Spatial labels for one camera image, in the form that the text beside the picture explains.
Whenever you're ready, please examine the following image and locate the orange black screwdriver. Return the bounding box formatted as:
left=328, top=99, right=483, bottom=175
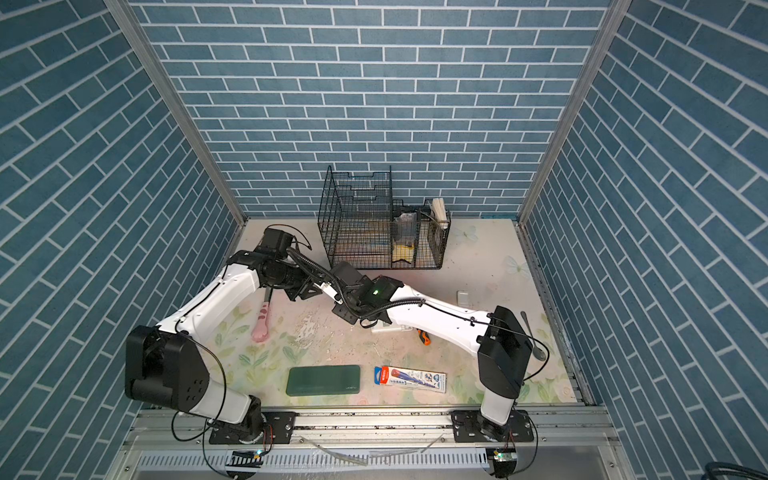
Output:
left=418, top=330, right=432, bottom=346

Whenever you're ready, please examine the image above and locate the white remote control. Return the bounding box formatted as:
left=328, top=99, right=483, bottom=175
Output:
left=372, top=323, right=400, bottom=333

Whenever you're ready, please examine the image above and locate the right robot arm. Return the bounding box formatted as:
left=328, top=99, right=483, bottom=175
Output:
left=317, top=262, right=533, bottom=427

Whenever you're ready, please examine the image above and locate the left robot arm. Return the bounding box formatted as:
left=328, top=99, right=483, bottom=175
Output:
left=125, top=224, right=311, bottom=442

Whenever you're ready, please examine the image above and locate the yellow item in basket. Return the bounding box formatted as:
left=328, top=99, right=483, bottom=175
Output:
left=391, top=240, right=416, bottom=264

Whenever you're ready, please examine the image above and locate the dark green rectangular case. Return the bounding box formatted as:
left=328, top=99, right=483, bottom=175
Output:
left=285, top=365, right=361, bottom=397

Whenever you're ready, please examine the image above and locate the toothpaste box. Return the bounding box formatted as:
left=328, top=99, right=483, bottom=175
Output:
left=374, top=366, right=447, bottom=394

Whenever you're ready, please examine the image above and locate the white block in basket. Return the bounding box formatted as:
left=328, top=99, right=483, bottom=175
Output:
left=431, top=198, right=450, bottom=230

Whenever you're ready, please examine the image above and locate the metal spoon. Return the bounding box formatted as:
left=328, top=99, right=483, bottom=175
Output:
left=520, top=311, right=547, bottom=362

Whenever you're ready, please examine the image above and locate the black wire mesh basket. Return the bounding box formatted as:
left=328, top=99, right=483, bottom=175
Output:
left=318, top=167, right=451, bottom=270

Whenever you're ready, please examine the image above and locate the pink handled scraper tool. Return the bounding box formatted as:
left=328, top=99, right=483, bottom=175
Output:
left=251, top=287, right=273, bottom=343

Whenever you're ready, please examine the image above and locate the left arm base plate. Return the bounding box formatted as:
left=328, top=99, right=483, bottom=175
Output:
left=209, top=411, right=297, bottom=447

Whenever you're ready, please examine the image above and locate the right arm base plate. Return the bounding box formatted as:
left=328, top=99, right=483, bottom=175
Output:
left=450, top=409, right=535, bottom=443

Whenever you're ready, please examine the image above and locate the aluminium front rail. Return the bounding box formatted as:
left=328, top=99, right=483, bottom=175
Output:
left=122, top=406, right=625, bottom=451

